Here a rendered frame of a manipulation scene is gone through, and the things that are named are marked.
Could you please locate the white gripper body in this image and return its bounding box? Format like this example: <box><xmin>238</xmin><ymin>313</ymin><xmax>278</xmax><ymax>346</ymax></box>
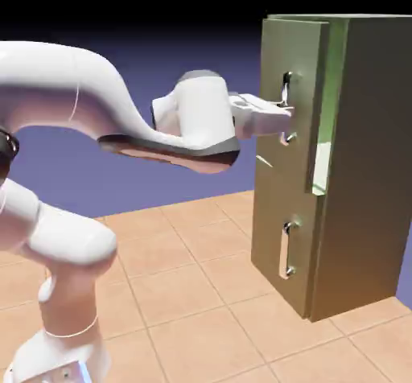
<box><xmin>246</xmin><ymin>93</ymin><xmax>295</xmax><ymax>138</ymax></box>

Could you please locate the curved silver door handle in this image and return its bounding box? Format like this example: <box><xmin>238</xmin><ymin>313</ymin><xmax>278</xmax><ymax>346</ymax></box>
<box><xmin>278</xmin><ymin>71</ymin><xmax>298</xmax><ymax>146</ymax></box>

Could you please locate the olive green tall door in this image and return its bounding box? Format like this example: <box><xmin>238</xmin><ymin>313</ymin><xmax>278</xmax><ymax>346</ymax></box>
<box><xmin>256</xmin><ymin>18</ymin><xmax>331</xmax><ymax>195</ymax></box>

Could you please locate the olive green short door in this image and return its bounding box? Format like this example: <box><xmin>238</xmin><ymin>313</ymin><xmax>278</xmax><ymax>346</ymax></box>
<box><xmin>250</xmin><ymin>150</ymin><xmax>326</xmax><ymax>319</ymax></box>

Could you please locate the olive green cabinet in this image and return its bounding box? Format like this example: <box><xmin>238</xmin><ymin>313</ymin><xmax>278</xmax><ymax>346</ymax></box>
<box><xmin>250</xmin><ymin>13</ymin><xmax>412</xmax><ymax>323</ymax></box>

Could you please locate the straight silver door handle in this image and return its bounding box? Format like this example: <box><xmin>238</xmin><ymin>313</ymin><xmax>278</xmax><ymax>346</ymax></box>
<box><xmin>278</xmin><ymin>220</ymin><xmax>301</xmax><ymax>280</ymax></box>

